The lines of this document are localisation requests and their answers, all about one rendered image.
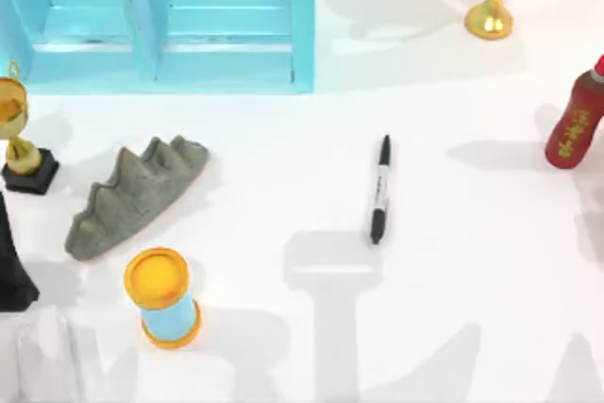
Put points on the yellow and blue can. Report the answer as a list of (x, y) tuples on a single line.
[(162, 294)]

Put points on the grey ridged stone pen rest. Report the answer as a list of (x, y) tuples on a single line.
[(137, 190)]

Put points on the red bottle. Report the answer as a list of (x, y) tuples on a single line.
[(573, 131)]

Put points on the light blue rack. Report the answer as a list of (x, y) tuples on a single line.
[(226, 21)]

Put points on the gold trophy with black base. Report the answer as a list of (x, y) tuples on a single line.
[(16, 148)]

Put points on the black marker pen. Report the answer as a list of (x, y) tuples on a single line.
[(380, 190)]

